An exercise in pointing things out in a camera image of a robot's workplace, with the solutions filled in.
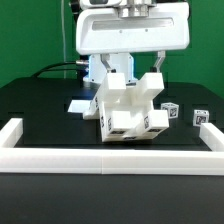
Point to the white tagged cube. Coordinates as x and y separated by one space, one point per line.
200 116
171 108

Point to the white U-shaped boundary fence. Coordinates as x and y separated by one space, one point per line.
84 161

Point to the white flat tag board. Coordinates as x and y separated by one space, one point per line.
79 106

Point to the black raised platform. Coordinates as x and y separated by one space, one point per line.
50 96

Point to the white chair seat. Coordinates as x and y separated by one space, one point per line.
136 132

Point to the white chair back frame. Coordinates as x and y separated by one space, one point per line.
114 90

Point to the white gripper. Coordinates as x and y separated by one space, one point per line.
127 26

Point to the white tagged cube middle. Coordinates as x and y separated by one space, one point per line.
171 108

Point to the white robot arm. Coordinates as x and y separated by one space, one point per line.
122 62

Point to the white tagged cube right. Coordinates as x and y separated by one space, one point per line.
200 116

